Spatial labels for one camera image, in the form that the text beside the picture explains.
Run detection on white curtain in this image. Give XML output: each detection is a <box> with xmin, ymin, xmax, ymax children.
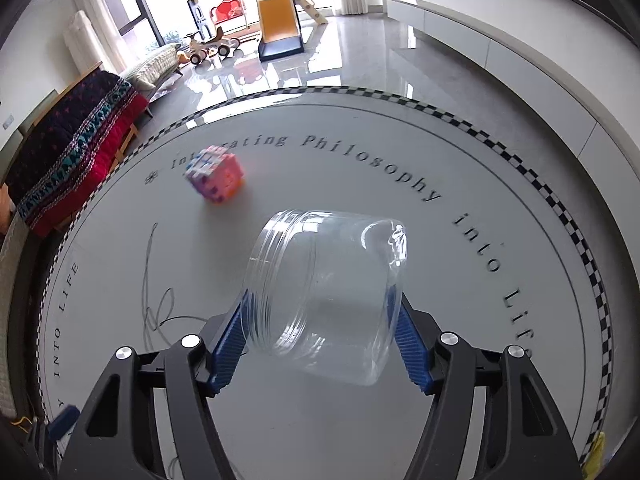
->
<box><xmin>69</xmin><ymin>0</ymin><xmax>128</xmax><ymax>77</ymax></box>

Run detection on colourful toy block cube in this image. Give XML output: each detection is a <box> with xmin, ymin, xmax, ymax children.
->
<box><xmin>182</xmin><ymin>146</ymin><xmax>246</xmax><ymax>206</ymax></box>

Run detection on wooden toy car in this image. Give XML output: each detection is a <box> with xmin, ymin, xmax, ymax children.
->
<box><xmin>177</xmin><ymin>30</ymin><xmax>242</xmax><ymax>66</ymax></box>

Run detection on orange pillow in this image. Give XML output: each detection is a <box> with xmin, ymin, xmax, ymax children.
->
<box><xmin>0</xmin><ymin>184</ymin><xmax>15</xmax><ymax>233</ymax></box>

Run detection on yellow toddler slide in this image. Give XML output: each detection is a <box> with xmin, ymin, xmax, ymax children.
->
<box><xmin>252</xmin><ymin>0</ymin><xmax>329</xmax><ymax>63</ymax></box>

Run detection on clear plastic jar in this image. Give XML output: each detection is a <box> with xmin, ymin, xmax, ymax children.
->
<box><xmin>242</xmin><ymin>209</ymin><xmax>408</xmax><ymax>387</ymax></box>

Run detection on yellow packet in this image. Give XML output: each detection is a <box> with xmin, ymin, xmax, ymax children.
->
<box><xmin>589</xmin><ymin>432</ymin><xmax>609</xmax><ymax>479</ymax></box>

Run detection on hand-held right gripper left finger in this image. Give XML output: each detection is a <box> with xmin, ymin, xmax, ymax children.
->
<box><xmin>57</xmin><ymin>292</ymin><xmax>253</xmax><ymax>480</ymax></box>

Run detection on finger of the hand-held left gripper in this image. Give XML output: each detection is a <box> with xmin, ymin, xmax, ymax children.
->
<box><xmin>49</xmin><ymin>404</ymin><xmax>82</xmax><ymax>439</ymax></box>

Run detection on red toddler swing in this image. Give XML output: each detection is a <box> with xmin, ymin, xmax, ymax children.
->
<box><xmin>187</xmin><ymin>0</ymin><xmax>256</xmax><ymax>37</ymax></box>

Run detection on white low wall cabinet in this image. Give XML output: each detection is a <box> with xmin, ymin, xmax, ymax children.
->
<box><xmin>387</xmin><ymin>0</ymin><xmax>640</xmax><ymax>178</ymax></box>

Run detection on quilted beige lounge sofa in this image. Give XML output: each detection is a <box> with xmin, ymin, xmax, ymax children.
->
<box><xmin>120</xmin><ymin>44</ymin><xmax>183</xmax><ymax>92</ymax></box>

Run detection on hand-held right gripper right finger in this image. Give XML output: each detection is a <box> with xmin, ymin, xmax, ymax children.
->
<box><xmin>392</xmin><ymin>295</ymin><xmax>583</xmax><ymax>480</ymax></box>

